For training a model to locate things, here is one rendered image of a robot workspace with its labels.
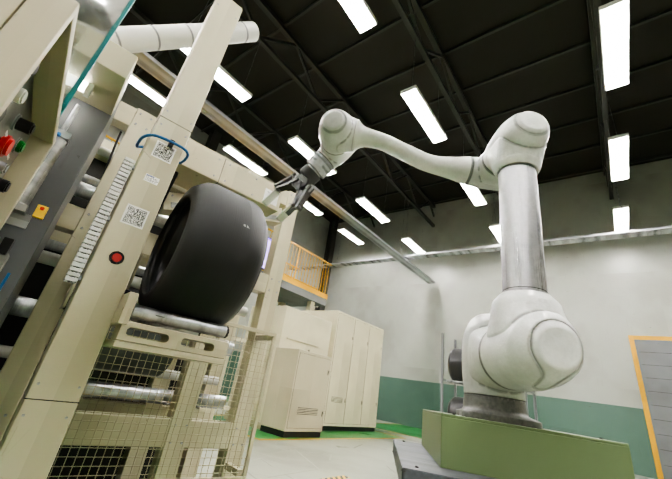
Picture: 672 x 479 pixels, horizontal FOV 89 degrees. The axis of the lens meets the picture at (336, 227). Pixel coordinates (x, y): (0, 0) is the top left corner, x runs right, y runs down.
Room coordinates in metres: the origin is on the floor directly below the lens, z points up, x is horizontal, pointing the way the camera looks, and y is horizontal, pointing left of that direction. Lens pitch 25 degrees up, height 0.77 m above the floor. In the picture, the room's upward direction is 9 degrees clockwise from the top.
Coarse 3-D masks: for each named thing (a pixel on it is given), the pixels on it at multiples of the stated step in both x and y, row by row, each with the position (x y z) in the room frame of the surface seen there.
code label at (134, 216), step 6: (126, 210) 1.13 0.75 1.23; (132, 210) 1.14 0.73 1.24; (138, 210) 1.15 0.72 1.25; (144, 210) 1.16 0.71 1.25; (126, 216) 1.13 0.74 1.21; (132, 216) 1.14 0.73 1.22; (138, 216) 1.16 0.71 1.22; (144, 216) 1.17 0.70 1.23; (126, 222) 1.14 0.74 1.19; (132, 222) 1.15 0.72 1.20; (138, 222) 1.16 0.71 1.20; (144, 222) 1.17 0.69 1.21
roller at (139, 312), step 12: (132, 312) 1.15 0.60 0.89; (144, 312) 1.17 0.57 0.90; (156, 312) 1.19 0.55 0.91; (168, 312) 1.22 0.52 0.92; (168, 324) 1.23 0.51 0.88; (180, 324) 1.25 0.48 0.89; (192, 324) 1.27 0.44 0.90; (204, 324) 1.30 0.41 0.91; (216, 324) 1.33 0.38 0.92; (216, 336) 1.35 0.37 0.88
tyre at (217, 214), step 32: (192, 192) 1.22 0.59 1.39; (224, 192) 1.19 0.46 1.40; (192, 224) 1.11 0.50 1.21; (224, 224) 1.14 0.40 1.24; (256, 224) 1.23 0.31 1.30; (160, 256) 1.55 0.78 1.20; (192, 256) 1.12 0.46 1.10; (224, 256) 1.16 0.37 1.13; (256, 256) 1.23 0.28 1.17; (160, 288) 1.19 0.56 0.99; (192, 288) 1.17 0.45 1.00; (224, 288) 1.22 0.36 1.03; (224, 320) 1.35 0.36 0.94
